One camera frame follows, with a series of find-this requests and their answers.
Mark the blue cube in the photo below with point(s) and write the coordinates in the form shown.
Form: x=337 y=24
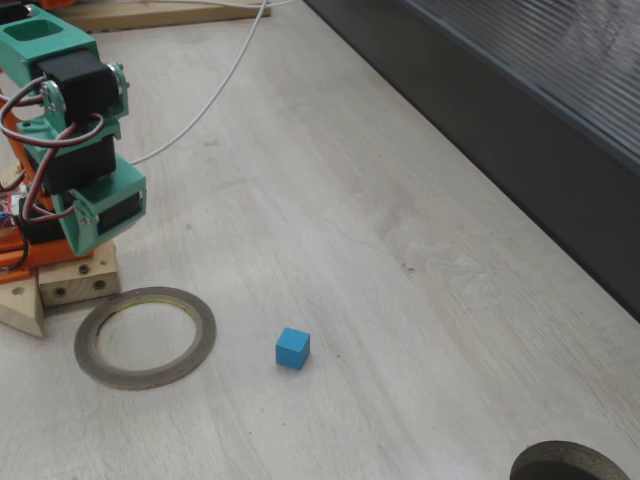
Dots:
x=292 y=350

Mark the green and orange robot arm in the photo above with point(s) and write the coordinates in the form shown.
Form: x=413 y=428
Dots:
x=50 y=50

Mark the wooden base block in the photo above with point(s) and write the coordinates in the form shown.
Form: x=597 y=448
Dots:
x=75 y=290

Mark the red circuit board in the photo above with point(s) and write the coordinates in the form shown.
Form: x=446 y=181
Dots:
x=7 y=202

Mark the brown flat wooden board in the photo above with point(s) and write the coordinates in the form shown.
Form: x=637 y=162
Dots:
x=165 y=15

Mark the frosted grey desk partition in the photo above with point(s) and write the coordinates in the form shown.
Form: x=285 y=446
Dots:
x=500 y=100

